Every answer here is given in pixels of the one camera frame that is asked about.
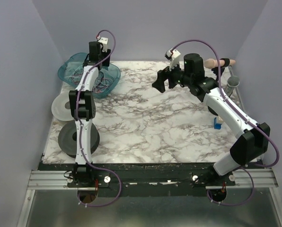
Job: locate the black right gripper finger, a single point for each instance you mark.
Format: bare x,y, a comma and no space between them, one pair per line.
159,83
170,77

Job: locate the dark grey perforated spool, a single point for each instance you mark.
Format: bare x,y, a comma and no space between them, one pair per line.
67,139

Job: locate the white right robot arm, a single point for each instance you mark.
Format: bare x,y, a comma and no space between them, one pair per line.
251,136

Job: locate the blue and white small block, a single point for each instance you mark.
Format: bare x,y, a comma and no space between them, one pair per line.
218,122

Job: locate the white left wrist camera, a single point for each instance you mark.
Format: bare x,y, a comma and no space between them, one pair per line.
103,43

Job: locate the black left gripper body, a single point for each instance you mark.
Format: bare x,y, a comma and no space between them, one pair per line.
107,57

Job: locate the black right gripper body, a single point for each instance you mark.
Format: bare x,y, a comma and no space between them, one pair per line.
168,78

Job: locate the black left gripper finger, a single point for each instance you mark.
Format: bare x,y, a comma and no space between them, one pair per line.
106,57
86,61

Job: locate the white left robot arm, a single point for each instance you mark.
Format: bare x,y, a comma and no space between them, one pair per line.
83,110

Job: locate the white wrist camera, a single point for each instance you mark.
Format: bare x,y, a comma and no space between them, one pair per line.
103,43
173,56

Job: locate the white perforated spool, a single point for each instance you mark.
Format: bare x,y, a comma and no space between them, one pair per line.
61,107

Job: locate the black stand of silver microphone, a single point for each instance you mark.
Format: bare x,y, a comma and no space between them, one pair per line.
212,111

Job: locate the silver mesh microphone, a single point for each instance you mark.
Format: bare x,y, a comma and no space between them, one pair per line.
232,83

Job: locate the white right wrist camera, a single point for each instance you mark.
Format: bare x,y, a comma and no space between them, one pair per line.
173,56

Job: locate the aluminium rail frame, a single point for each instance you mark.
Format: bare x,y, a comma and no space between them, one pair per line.
238,207

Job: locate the teal transparent plastic bin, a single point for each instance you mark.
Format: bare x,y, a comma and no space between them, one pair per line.
71,73

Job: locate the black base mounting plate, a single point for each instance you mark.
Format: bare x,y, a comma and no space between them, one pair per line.
148,179

